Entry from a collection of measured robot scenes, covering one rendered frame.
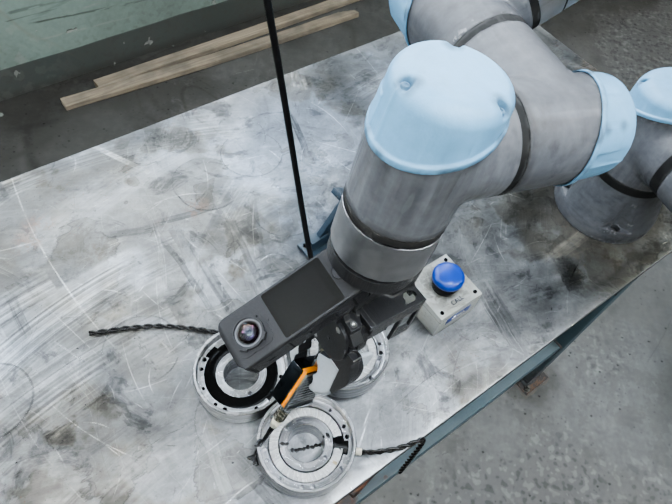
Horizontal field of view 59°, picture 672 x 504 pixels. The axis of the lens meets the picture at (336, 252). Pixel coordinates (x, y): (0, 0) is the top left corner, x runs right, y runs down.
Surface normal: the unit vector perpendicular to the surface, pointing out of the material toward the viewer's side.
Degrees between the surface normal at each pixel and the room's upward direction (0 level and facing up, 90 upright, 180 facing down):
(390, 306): 8
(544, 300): 0
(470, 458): 0
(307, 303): 22
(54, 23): 90
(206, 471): 0
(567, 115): 27
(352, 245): 82
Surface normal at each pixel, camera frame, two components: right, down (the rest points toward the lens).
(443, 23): -0.70, -0.10
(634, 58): 0.11, -0.55
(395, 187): -0.49, 0.62
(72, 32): 0.58, 0.71
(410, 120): -0.65, 0.46
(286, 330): -0.19, -0.33
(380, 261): -0.18, 0.75
